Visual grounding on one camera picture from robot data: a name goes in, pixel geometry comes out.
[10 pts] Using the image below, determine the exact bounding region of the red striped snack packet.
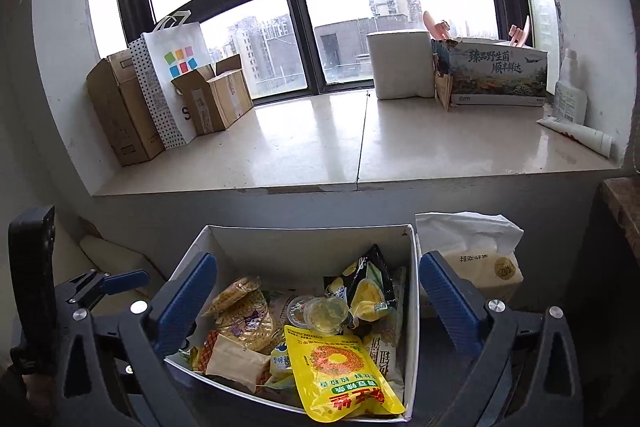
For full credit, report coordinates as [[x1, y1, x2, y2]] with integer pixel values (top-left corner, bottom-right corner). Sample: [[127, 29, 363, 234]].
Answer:
[[190, 329, 221, 373]]

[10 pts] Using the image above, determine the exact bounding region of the white cardboard box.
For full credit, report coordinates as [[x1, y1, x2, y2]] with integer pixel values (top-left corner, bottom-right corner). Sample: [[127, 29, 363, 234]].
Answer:
[[164, 223, 418, 423]]

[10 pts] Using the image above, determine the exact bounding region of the cream long snack packet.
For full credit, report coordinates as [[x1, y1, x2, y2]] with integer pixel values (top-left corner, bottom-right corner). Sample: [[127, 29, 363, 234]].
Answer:
[[362, 267, 408, 403]]

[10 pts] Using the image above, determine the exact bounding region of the pink plastic hanger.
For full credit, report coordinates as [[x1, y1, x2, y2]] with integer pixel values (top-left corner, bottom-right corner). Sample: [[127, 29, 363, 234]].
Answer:
[[508, 15, 531, 48], [423, 10, 452, 42]]

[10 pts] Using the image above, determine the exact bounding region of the cartoon print snack packet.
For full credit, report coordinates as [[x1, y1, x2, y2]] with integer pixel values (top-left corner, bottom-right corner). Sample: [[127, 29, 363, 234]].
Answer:
[[215, 302, 286, 353]]

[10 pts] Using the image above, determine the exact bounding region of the white squeeze tube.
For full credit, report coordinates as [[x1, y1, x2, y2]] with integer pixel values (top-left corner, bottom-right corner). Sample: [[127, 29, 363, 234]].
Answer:
[[536, 116, 613, 158]]

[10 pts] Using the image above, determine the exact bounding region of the open brown cardboard box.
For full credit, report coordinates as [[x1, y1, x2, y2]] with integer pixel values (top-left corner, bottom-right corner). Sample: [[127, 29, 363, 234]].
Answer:
[[171, 54, 254, 136]]

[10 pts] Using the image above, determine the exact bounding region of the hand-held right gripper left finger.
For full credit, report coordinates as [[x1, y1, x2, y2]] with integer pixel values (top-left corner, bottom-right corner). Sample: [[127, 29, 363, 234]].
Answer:
[[50, 252, 219, 427]]

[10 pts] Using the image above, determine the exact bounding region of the clear jelly cup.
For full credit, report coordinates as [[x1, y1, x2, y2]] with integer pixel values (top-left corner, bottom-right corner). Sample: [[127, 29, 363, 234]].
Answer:
[[302, 296, 351, 335]]

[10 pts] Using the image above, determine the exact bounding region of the patterned paper bag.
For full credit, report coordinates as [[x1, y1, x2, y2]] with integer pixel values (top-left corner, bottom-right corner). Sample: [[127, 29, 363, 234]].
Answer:
[[431, 38, 455, 112]]

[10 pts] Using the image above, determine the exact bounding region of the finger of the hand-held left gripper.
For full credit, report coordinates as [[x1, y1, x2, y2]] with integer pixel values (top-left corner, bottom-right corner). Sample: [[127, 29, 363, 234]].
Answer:
[[62, 270, 151, 308]]

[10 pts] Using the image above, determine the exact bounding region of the white polka-dot paper bag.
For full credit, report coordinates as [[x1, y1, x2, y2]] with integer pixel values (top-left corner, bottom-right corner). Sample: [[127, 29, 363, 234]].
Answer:
[[127, 10, 216, 150]]

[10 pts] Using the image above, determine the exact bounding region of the gold round jelly cup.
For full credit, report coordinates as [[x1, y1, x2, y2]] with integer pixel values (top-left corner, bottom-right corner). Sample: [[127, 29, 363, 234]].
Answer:
[[286, 294, 313, 325]]

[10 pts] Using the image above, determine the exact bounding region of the beige snack packet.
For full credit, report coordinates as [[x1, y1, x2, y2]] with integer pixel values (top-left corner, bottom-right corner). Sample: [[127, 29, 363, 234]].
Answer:
[[205, 334, 271, 393]]

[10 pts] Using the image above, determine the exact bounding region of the corn snack packet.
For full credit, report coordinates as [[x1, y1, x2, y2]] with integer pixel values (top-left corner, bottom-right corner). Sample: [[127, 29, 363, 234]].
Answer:
[[202, 276, 263, 315]]

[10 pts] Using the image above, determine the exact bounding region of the brown stone countertop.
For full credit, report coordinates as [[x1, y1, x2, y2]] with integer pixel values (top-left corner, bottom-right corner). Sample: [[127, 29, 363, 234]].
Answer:
[[600, 177, 640, 258]]

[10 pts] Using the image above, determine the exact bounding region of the landscape printed box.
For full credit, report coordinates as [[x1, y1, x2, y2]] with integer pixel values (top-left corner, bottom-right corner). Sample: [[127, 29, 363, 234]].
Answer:
[[447, 38, 549, 108]]

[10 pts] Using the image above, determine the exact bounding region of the black yellow snack packet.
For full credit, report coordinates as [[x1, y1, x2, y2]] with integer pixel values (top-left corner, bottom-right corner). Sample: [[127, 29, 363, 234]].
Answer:
[[324, 244, 396, 305]]

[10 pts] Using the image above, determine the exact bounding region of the cream tissue pack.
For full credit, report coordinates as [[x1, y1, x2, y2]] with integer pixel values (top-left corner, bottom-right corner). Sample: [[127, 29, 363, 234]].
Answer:
[[415, 212, 525, 303]]

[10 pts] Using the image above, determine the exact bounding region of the white plastic bottle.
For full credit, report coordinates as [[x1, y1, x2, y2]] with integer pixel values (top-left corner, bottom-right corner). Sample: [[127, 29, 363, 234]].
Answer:
[[552, 48, 588, 124]]

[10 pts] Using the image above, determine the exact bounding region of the tall brown cardboard box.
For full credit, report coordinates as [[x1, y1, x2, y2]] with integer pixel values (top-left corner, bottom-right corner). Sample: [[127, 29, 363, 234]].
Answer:
[[86, 49, 166, 166]]

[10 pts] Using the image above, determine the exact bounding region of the white paper roll pack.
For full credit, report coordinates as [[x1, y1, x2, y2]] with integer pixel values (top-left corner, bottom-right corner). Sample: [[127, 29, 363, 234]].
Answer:
[[366, 29, 436, 100]]

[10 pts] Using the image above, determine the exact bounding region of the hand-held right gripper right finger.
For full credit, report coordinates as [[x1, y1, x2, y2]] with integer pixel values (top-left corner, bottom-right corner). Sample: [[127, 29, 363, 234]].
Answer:
[[419, 251, 586, 427]]

